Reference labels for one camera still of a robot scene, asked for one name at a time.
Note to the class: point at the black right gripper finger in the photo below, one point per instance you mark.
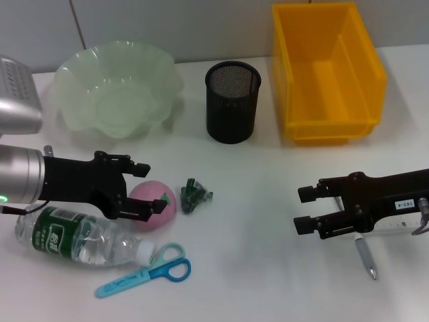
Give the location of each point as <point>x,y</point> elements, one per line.
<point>310,193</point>
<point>306,225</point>

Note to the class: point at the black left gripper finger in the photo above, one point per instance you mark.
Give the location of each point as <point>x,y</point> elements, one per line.
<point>140,209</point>
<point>140,169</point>

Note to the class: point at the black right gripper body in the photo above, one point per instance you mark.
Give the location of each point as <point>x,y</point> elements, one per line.
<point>378,198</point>

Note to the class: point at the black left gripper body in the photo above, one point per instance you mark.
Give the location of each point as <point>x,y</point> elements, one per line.
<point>77,181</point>

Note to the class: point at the pink toy peach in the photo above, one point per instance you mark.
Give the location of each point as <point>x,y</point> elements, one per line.
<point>147,189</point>

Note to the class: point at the green plastic wrapper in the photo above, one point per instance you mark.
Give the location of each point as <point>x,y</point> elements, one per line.
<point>192,198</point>

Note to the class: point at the clear green-label water bottle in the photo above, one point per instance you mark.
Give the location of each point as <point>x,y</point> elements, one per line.
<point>67,241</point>

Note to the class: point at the clear plastic ruler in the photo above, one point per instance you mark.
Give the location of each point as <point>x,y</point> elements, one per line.
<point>395,228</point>

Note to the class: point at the grey mechanical pen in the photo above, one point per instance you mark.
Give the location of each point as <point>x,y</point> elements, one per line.
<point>363,255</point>

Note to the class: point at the blue capped scissors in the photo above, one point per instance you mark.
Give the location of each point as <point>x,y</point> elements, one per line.
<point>134,278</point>

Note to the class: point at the pale green wavy fruit bowl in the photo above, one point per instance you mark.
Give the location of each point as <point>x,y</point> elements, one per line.
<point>110,84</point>

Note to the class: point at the black mesh pen holder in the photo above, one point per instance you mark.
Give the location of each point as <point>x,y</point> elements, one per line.
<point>231,110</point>

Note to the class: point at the yellow plastic bin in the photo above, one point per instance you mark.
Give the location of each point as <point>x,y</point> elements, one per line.
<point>321,84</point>

